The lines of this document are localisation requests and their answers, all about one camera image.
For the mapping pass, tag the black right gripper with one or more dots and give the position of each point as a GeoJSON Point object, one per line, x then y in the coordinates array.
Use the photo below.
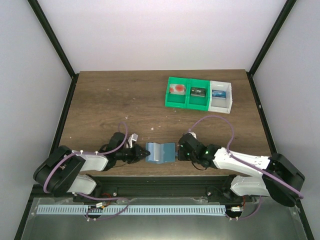
{"type": "Point", "coordinates": [181, 155]}

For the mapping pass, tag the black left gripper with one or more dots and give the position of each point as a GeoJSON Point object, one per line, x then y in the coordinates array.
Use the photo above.
{"type": "Point", "coordinates": [137, 156]}

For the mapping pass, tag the blue card holder wallet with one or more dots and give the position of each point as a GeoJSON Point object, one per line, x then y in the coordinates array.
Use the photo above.
{"type": "Point", "coordinates": [161, 153]}

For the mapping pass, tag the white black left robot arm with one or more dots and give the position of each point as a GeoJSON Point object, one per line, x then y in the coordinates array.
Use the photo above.
{"type": "Point", "coordinates": [60, 173]}

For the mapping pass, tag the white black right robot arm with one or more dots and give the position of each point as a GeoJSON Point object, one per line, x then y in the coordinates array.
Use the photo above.
{"type": "Point", "coordinates": [273, 176]}

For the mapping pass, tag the black VIP card stack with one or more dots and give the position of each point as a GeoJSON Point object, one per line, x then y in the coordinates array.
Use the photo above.
{"type": "Point", "coordinates": [198, 92]}

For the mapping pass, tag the red circles card stack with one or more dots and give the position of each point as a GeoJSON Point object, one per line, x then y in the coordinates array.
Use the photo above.
{"type": "Point", "coordinates": [177, 89]}

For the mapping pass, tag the blue card stack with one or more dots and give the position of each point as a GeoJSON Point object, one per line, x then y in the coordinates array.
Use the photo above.
{"type": "Point", "coordinates": [219, 94]}

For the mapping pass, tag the right green plastic bin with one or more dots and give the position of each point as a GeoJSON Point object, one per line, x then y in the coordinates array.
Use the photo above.
{"type": "Point", "coordinates": [198, 97]}

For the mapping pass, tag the green plastic bin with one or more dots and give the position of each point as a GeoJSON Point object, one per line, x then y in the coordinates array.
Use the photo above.
{"type": "Point", "coordinates": [176, 101]}
{"type": "Point", "coordinates": [198, 97]}

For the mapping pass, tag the left green plastic bin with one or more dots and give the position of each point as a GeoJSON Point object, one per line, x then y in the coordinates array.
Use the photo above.
{"type": "Point", "coordinates": [176, 101]}

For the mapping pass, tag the white plastic bin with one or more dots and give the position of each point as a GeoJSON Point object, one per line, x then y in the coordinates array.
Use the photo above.
{"type": "Point", "coordinates": [219, 105]}

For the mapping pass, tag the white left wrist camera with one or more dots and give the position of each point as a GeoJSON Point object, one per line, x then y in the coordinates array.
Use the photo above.
{"type": "Point", "coordinates": [131, 140]}

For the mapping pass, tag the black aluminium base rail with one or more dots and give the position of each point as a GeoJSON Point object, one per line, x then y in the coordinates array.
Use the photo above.
{"type": "Point", "coordinates": [210, 187]}

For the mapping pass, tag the grey metal base plate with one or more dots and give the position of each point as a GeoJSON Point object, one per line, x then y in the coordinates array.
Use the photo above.
{"type": "Point", "coordinates": [262, 219]}

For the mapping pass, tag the light blue slotted cable duct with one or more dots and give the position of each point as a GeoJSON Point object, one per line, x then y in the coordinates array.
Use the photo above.
{"type": "Point", "coordinates": [134, 210]}

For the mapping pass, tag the black frame post right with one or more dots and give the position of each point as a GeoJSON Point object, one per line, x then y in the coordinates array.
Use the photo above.
{"type": "Point", "coordinates": [280, 20]}

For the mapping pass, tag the black frame post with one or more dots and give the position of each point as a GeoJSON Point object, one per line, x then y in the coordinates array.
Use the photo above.
{"type": "Point", "coordinates": [280, 20]}
{"type": "Point", "coordinates": [39, 13]}

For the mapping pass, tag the black frame post left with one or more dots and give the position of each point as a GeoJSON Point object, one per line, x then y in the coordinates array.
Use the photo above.
{"type": "Point", "coordinates": [39, 13]}

